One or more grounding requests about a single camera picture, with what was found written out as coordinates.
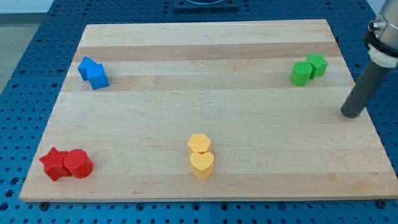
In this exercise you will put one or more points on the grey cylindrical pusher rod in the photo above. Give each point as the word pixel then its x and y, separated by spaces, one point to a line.
pixel 367 84

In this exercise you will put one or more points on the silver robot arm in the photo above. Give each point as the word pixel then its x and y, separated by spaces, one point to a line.
pixel 381 43

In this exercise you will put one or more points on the green star block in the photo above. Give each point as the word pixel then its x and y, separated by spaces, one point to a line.
pixel 318 63

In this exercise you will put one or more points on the green circle block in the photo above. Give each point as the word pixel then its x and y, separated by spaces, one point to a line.
pixel 300 73

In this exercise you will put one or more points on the red circle block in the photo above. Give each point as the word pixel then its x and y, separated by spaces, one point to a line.
pixel 78 163

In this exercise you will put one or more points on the red star block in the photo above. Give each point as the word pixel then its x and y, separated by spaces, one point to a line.
pixel 53 164

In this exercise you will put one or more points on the wooden board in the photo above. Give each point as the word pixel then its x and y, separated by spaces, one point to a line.
pixel 271 140

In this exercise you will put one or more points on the yellow hexagon block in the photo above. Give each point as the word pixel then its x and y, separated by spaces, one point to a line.
pixel 199 143

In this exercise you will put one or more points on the yellow heart block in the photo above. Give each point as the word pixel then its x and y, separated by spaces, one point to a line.
pixel 202 165

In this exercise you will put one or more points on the blue cube block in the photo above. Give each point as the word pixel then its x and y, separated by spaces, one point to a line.
pixel 97 77

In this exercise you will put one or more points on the blue pentagon block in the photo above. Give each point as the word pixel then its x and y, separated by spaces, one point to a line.
pixel 84 65

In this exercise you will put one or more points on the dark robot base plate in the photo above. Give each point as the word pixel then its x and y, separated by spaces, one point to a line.
pixel 204 4

